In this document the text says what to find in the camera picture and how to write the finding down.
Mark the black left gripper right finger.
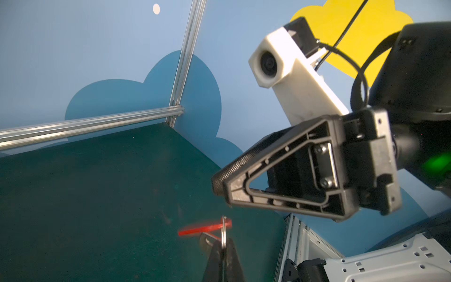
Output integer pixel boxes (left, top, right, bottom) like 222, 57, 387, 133
224, 238, 245, 282

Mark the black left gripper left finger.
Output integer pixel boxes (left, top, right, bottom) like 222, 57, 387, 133
202, 241, 223, 282

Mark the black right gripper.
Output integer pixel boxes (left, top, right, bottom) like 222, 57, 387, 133
211, 108, 402, 222

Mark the red key tag with keyring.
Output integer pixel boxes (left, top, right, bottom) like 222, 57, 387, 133
177, 216, 233, 251

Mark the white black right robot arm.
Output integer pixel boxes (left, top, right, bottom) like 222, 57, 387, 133
211, 18, 451, 222

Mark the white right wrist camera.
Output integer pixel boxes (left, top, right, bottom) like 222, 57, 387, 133
249, 17, 349, 126

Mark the aluminium frame right post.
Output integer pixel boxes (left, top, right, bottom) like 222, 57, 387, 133
169, 0, 207, 108

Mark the aluminium frame back rail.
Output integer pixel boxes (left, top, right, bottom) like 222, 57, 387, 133
1, 105, 184, 150

